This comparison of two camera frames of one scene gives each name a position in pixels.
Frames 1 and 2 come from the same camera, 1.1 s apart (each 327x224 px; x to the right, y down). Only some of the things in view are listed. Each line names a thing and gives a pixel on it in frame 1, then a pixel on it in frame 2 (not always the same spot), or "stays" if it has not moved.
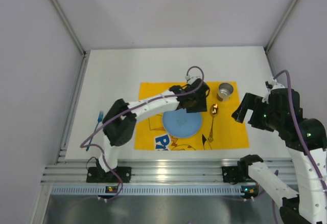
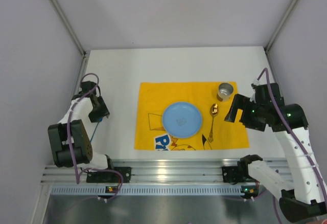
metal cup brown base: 225,90 stays
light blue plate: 179,124 stays
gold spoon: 213,111 stays
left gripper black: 197,105 to 99,110
